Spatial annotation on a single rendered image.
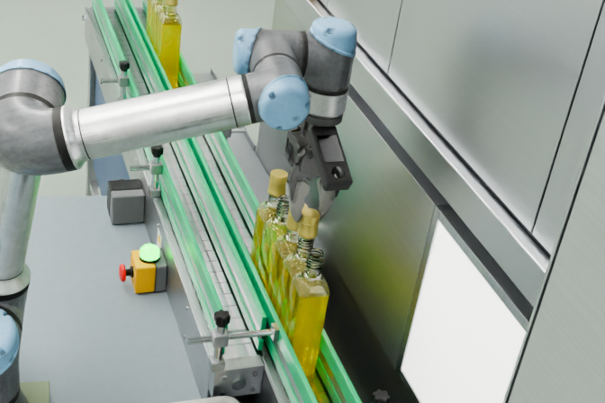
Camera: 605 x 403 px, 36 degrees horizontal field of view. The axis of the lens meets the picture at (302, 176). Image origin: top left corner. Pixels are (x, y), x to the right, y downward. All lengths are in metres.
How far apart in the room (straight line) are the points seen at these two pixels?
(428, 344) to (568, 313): 0.96
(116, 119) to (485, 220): 0.54
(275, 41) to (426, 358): 0.56
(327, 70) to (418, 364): 0.50
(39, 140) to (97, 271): 0.84
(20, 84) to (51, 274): 0.78
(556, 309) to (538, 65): 0.70
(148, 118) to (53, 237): 0.97
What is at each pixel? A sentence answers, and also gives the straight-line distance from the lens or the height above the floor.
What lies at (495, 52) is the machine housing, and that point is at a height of 1.58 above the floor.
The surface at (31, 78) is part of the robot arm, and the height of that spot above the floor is 1.41.
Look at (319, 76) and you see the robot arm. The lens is 1.49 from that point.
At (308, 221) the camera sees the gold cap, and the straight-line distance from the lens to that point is 1.62.
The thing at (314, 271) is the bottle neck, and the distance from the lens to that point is 1.62.
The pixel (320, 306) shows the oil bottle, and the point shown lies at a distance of 1.65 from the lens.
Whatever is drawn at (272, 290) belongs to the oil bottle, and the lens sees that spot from 1.78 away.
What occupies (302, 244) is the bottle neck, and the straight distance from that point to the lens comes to 1.65.
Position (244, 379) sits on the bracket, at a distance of 1.76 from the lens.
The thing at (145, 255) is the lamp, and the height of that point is 0.85.
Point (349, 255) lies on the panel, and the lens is 1.79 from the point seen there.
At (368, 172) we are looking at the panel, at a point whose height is 1.24.
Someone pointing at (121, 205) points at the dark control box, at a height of 0.81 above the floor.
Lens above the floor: 2.05
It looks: 30 degrees down
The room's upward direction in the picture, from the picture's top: 9 degrees clockwise
